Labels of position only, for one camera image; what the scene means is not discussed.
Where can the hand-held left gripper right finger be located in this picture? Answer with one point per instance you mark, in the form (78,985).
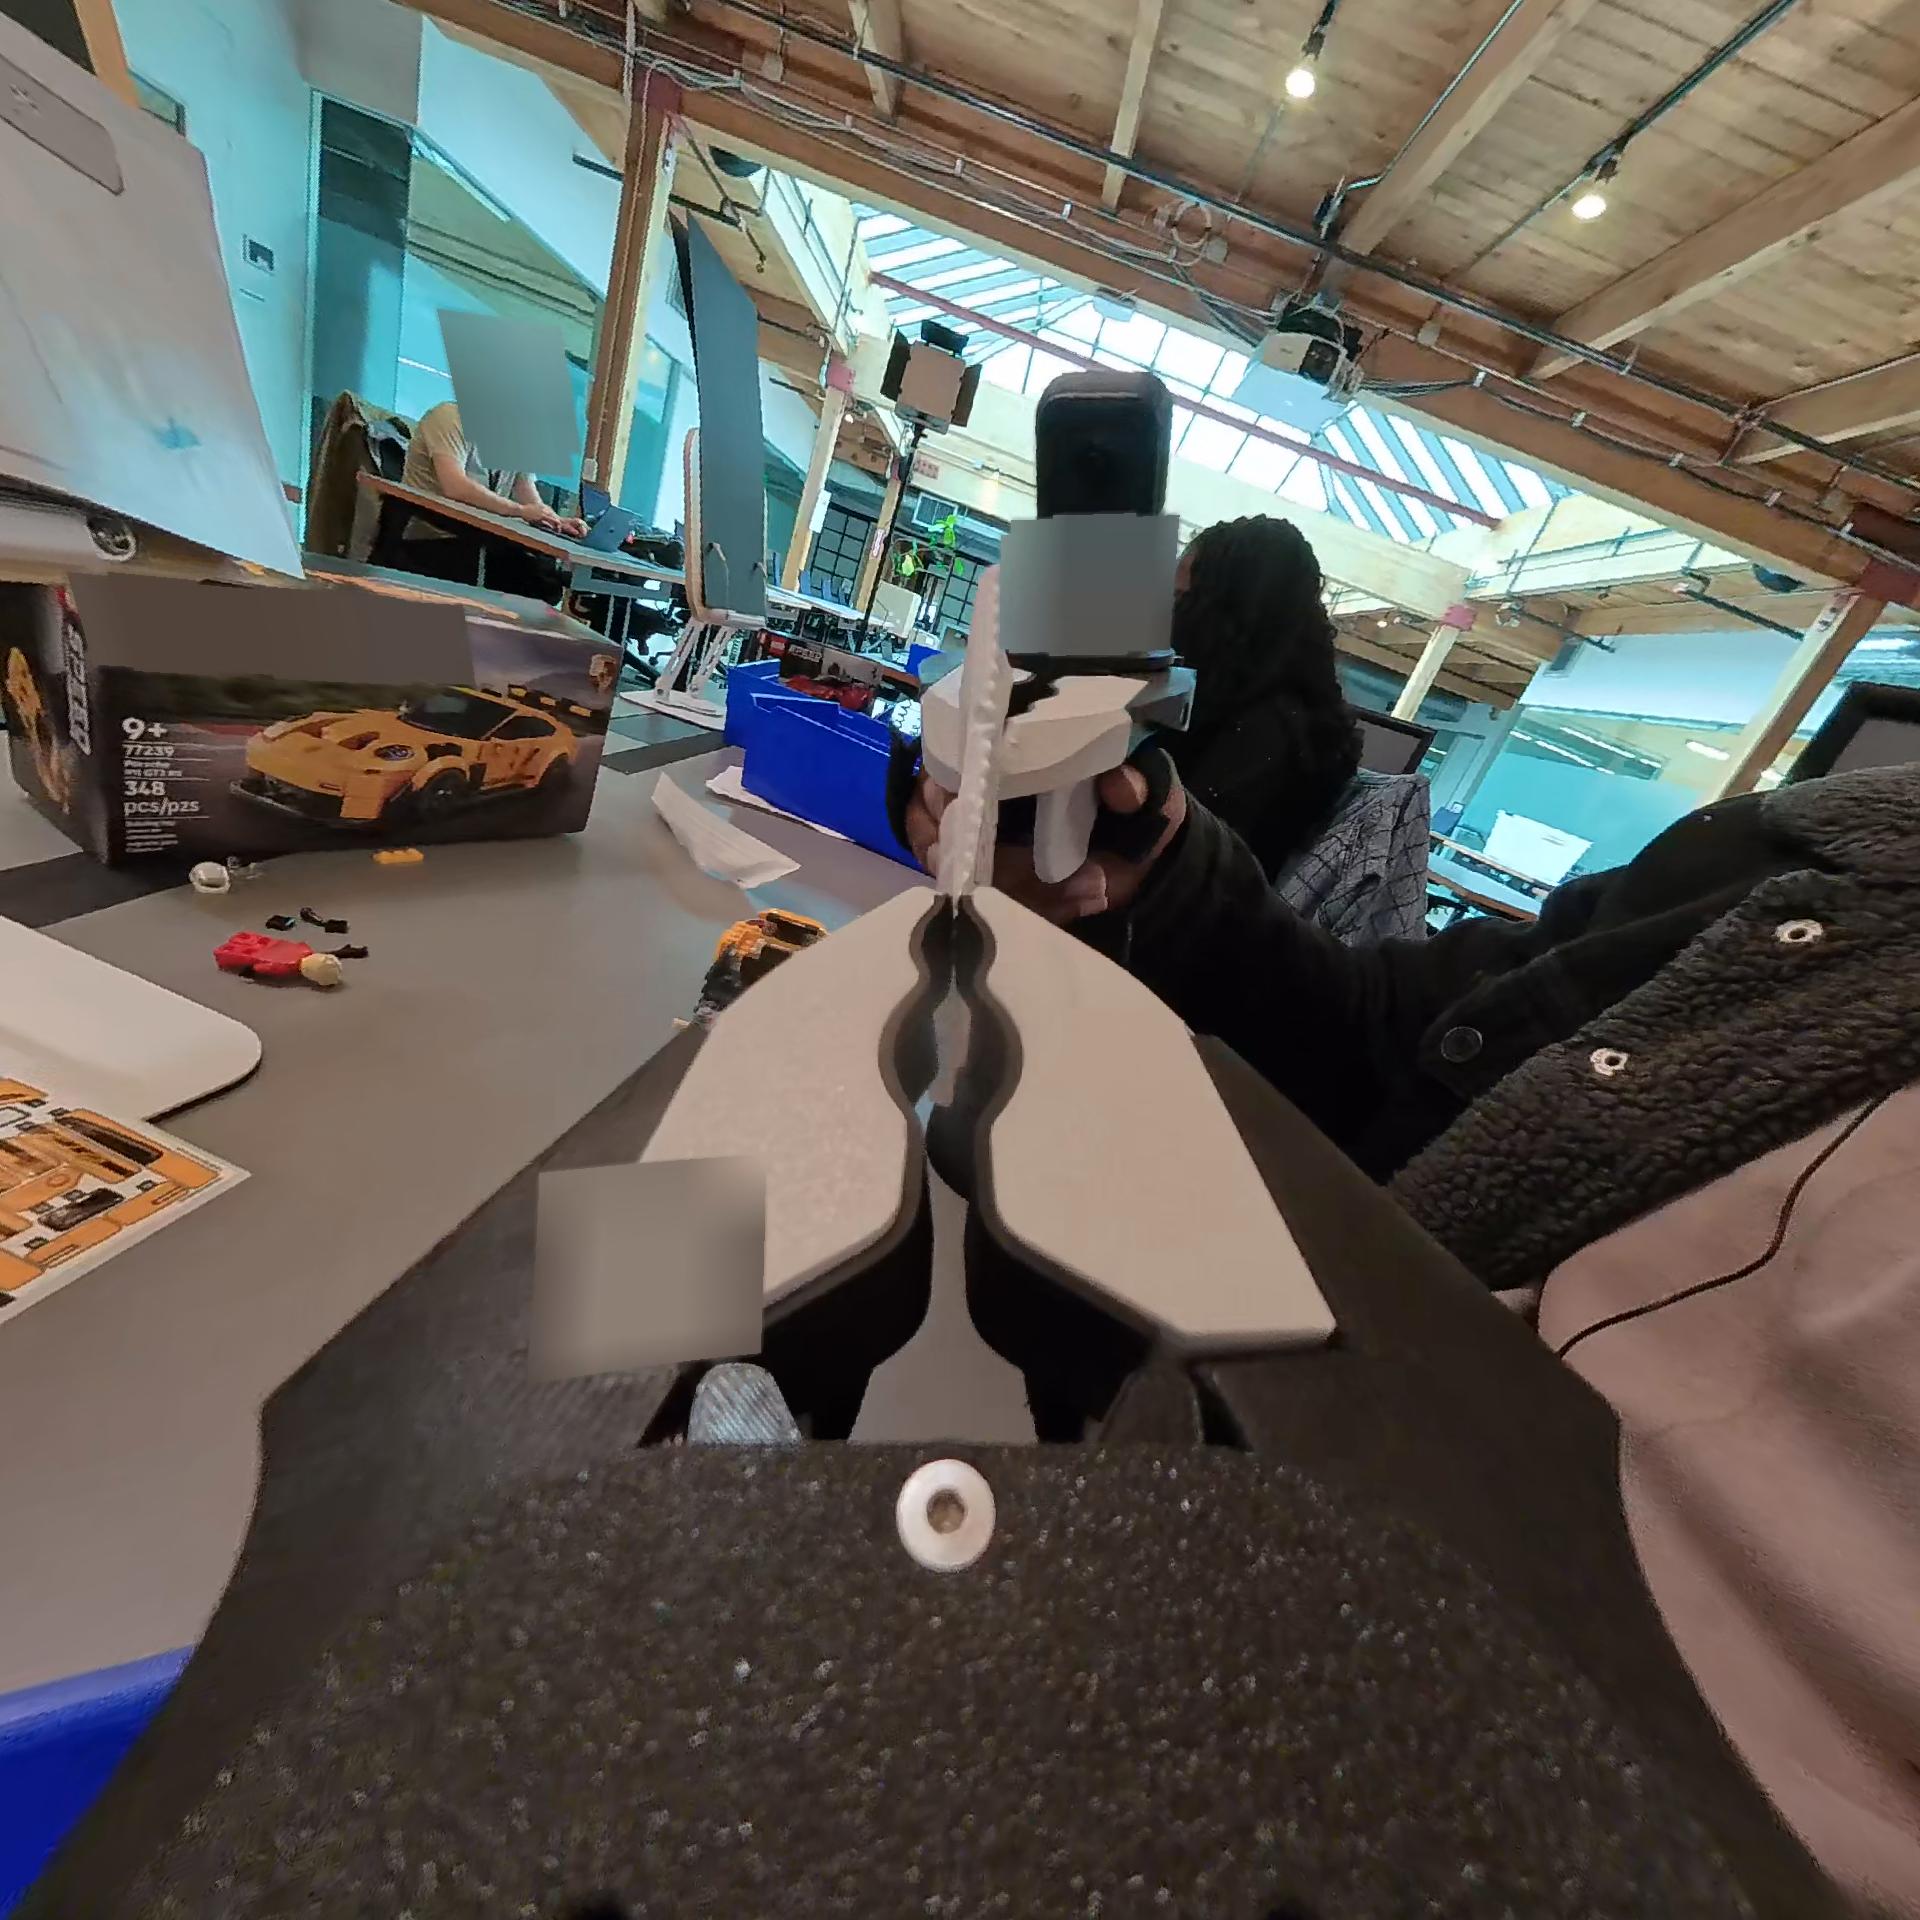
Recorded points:
(1141,1185)

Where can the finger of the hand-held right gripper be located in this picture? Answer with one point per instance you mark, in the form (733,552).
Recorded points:
(942,735)
(1050,743)

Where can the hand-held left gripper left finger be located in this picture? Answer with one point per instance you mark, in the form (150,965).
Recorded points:
(811,1081)

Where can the small white paper bag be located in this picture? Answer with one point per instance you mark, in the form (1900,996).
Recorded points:
(969,781)

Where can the orange and black lego car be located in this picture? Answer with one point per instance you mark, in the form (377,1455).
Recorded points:
(765,938)

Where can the lego instruction booklet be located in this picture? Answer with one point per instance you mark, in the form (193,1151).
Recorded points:
(120,331)

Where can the large blue plastic bin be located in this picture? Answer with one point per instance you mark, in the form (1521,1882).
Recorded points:
(61,1741)

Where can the lego set box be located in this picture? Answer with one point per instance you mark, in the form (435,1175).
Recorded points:
(494,810)

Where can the red lego minifigure parts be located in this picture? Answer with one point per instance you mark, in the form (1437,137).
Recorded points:
(278,956)

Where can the small white round lego piece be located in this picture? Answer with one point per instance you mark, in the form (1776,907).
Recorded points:
(211,879)

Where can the orange lego sticker sheet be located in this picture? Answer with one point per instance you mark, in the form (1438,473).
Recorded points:
(91,1200)

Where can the person's right hand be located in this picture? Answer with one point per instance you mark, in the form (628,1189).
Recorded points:
(1064,897)

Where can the black studio light panel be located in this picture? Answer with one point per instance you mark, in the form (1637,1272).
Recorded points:
(930,374)

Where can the white ceiling device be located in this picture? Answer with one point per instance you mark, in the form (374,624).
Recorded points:
(1304,352)

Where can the white paper sheet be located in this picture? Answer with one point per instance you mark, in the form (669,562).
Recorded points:
(720,841)

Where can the grey plaid cloth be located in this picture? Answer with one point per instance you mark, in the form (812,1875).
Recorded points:
(1364,870)

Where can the black framed monitor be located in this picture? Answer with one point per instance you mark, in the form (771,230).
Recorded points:
(1860,729)
(1394,743)

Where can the grey open laptop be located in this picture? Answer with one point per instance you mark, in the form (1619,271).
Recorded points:
(608,528)

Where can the ceiling lamp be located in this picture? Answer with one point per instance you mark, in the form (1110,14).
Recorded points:
(1591,201)
(1300,79)

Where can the wooden edged office desk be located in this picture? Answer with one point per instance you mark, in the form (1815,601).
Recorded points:
(570,562)

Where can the person's dark sherpa jacket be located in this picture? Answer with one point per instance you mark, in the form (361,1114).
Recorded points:
(1651,1051)

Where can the black office chair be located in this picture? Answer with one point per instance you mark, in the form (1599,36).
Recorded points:
(353,480)

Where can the white rounded board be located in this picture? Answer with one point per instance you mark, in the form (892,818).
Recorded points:
(105,1021)

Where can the white book stand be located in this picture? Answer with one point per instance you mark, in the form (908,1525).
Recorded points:
(61,524)

